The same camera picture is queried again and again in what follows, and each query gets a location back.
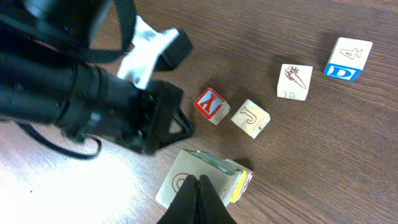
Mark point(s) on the blue letter wooden block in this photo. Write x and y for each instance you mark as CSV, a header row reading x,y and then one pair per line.
x,y
348,58

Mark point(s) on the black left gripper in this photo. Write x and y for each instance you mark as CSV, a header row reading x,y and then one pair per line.
x,y
107,106

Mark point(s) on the yellow sided wooden block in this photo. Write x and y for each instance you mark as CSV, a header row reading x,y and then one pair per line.
x,y
239,187

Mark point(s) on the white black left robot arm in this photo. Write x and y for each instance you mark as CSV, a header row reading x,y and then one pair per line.
x,y
51,75

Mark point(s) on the plain wooden picture block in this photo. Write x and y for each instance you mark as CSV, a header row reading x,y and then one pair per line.
x,y
294,81

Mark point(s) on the yellow bottom wooden block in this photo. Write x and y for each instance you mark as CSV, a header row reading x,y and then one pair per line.
x,y
251,118

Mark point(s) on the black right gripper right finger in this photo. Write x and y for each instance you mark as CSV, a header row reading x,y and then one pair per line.
x,y
210,208

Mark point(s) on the green Z wooden block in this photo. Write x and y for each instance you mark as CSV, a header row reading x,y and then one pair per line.
x,y
223,175

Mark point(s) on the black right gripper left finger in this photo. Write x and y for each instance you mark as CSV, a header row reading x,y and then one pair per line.
x,y
183,209

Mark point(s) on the red Y wooden block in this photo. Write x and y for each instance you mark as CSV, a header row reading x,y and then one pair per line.
x,y
212,106

